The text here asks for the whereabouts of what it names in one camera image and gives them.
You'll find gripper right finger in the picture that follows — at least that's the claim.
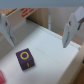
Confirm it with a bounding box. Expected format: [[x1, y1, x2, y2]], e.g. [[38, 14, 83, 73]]
[[61, 6, 84, 49]]

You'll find pink block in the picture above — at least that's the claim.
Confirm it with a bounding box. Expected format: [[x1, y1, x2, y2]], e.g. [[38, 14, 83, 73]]
[[0, 69, 5, 84]]

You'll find wooden drawer box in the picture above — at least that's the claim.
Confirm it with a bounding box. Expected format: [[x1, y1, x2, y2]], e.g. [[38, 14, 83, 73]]
[[0, 7, 50, 37]]

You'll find purple block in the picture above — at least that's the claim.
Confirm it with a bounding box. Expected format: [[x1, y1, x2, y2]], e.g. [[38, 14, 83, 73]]
[[15, 47, 36, 72]]

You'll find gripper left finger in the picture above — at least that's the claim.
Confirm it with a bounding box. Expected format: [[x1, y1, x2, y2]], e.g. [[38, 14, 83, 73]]
[[0, 12, 17, 48]]

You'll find white cabinet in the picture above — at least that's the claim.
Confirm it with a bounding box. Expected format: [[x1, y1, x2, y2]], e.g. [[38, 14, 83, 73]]
[[0, 19, 84, 84]]

